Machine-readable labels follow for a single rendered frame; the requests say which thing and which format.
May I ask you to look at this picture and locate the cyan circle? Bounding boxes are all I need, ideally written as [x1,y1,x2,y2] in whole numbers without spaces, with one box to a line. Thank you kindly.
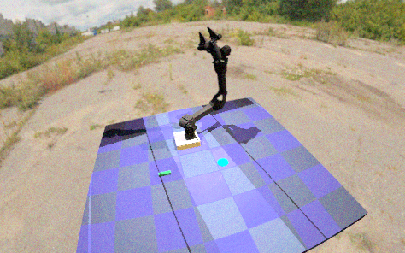
[218,158,228,167]

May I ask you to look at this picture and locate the green rectangular post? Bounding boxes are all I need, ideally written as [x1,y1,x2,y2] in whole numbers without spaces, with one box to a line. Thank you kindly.
[159,170,171,177]

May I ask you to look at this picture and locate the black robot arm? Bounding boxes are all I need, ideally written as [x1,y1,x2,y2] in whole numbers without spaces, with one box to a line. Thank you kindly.
[179,45,231,140]

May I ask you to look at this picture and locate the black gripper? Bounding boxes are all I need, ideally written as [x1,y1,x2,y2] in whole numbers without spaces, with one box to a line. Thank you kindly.
[197,26,222,55]

